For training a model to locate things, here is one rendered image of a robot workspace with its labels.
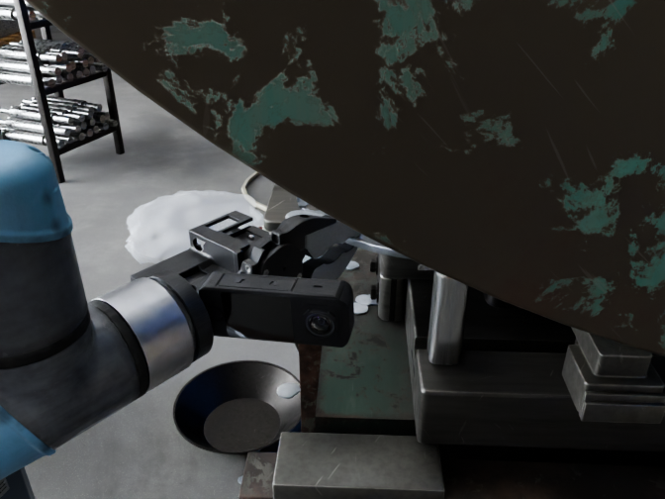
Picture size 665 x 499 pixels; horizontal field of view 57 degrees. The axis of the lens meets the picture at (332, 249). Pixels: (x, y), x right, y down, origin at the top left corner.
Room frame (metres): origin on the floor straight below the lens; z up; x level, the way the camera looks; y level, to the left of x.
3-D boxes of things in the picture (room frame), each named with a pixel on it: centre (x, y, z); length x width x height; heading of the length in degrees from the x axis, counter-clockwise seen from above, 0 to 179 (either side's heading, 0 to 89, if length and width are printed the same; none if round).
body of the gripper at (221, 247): (0.43, 0.09, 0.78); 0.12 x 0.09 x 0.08; 139
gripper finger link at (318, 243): (0.51, 0.02, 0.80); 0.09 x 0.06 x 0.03; 139
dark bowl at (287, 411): (1.06, 0.21, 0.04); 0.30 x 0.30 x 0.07
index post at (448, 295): (0.43, -0.10, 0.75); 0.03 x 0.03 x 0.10; 87
